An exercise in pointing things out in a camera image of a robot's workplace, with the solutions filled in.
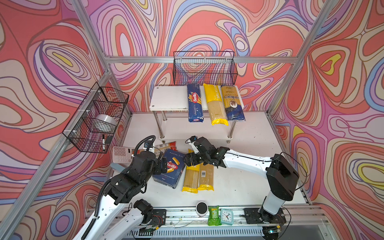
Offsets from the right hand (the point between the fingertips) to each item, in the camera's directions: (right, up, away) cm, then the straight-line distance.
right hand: (190, 161), depth 84 cm
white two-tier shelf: (-11, +31, -7) cm, 33 cm away
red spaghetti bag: (-12, +7, +15) cm, 21 cm away
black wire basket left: (-47, +20, -12) cm, 53 cm away
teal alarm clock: (+18, -24, -12) cm, 33 cm away
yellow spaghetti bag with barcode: (+9, -9, 0) cm, 13 cm away
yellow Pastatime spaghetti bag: (+1, -10, +1) cm, 10 cm away
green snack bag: (+12, -26, -12) cm, 31 cm away
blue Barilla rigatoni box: (-9, -1, +2) cm, 9 cm away
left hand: (-15, +5, -13) cm, 20 cm away
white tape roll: (-42, +24, -10) cm, 49 cm away
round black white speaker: (+6, -21, -12) cm, 24 cm away
